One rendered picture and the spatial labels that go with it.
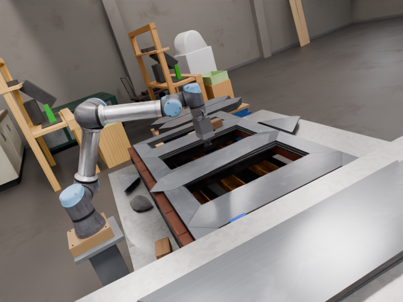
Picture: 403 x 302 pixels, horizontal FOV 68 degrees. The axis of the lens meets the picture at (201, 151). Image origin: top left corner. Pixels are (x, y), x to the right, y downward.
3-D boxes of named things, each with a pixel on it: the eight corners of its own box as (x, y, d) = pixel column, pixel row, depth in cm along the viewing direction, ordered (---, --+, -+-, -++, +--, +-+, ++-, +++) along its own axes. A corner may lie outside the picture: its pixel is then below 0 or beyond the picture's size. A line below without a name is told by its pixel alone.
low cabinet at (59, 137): (111, 117, 776) (101, 91, 750) (127, 125, 644) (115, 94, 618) (44, 142, 716) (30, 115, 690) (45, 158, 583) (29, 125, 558)
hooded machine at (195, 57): (196, 98, 700) (178, 34, 646) (184, 96, 757) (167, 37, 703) (222, 88, 726) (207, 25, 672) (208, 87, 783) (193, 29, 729)
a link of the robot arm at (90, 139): (67, 204, 152) (75, 99, 135) (77, 190, 166) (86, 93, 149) (91, 208, 154) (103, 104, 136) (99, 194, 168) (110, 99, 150)
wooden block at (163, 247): (158, 250, 129) (154, 241, 127) (171, 245, 130) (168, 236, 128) (159, 266, 120) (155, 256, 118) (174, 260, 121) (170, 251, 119)
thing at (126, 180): (134, 168, 222) (132, 163, 221) (144, 188, 187) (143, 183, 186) (118, 175, 219) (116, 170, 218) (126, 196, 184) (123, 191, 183)
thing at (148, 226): (134, 167, 233) (133, 163, 232) (191, 271, 117) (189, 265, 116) (109, 177, 228) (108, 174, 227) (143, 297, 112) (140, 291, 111)
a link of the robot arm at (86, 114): (63, 108, 125) (180, 94, 126) (72, 103, 135) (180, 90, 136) (70, 135, 129) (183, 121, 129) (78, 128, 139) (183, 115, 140)
